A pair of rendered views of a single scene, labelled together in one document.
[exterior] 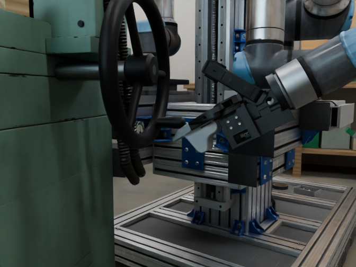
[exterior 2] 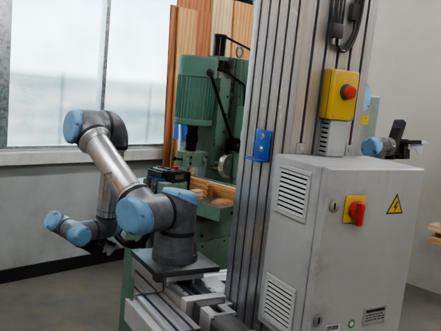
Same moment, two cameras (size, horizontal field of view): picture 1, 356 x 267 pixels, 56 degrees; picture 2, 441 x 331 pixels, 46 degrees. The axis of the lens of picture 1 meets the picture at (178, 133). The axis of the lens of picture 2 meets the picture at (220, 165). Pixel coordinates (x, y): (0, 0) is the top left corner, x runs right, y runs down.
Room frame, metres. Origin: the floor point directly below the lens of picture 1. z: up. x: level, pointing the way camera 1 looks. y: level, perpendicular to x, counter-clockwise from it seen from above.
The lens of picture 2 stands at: (1.83, -1.77, 1.40)
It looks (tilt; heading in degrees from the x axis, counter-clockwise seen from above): 9 degrees down; 114
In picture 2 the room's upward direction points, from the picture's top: 6 degrees clockwise
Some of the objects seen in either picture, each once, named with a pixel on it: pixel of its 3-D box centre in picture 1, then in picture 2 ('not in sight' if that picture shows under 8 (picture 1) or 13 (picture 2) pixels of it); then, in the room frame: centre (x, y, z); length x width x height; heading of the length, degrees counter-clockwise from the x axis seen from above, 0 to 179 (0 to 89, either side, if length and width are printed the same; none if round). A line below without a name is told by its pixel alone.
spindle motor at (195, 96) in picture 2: not in sight; (195, 90); (0.72, 0.39, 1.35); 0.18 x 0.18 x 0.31
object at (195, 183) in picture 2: not in sight; (188, 184); (0.77, 0.30, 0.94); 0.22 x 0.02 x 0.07; 164
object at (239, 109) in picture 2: not in sight; (247, 122); (0.93, 0.56, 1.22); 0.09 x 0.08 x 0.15; 74
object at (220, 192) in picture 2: not in sight; (203, 187); (0.82, 0.37, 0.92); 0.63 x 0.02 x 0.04; 164
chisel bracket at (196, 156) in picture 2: not in sight; (192, 160); (0.73, 0.41, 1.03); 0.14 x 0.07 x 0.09; 74
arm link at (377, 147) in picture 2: not in sight; (375, 148); (1.56, 0.31, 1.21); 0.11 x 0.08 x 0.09; 69
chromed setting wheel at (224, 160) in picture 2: not in sight; (227, 165); (0.88, 0.49, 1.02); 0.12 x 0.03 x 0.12; 74
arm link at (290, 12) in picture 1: (277, 20); (177, 208); (1.05, -0.30, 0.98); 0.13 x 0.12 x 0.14; 71
